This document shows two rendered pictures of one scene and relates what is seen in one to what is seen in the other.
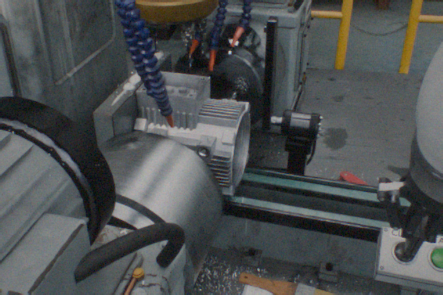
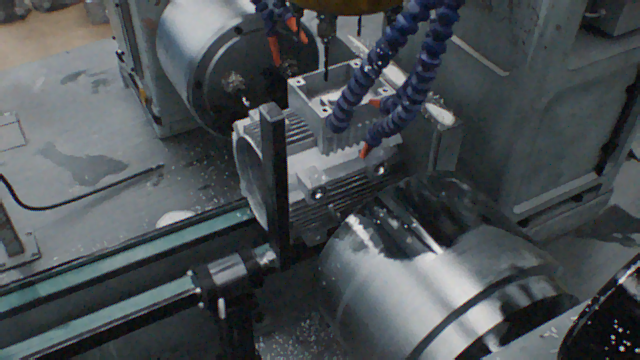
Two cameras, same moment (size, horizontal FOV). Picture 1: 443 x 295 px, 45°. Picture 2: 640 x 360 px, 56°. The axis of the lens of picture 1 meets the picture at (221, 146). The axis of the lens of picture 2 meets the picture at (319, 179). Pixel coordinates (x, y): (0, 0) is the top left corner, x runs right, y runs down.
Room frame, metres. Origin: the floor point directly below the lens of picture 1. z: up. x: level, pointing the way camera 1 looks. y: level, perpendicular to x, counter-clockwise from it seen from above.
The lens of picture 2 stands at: (1.43, -0.43, 1.63)
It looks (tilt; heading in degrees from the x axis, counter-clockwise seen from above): 43 degrees down; 135
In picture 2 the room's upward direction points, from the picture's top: 1 degrees clockwise
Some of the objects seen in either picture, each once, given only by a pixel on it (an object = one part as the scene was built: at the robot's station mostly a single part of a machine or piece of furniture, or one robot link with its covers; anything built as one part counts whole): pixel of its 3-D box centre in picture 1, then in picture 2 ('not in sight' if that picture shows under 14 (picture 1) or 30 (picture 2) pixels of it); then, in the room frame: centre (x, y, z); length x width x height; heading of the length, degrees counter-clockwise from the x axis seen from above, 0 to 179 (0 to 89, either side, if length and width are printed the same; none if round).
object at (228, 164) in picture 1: (194, 142); (316, 164); (0.94, 0.06, 1.02); 0.20 x 0.19 x 0.19; 74
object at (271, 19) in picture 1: (270, 76); (275, 197); (1.04, -0.10, 1.12); 0.04 x 0.03 x 0.26; 74
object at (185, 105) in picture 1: (174, 100); (340, 106); (0.95, 0.10, 1.11); 0.12 x 0.11 x 0.07; 74
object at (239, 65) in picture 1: (234, 68); (454, 316); (1.26, -0.03, 1.04); 0.41 x 0.25 x 0.25; 164
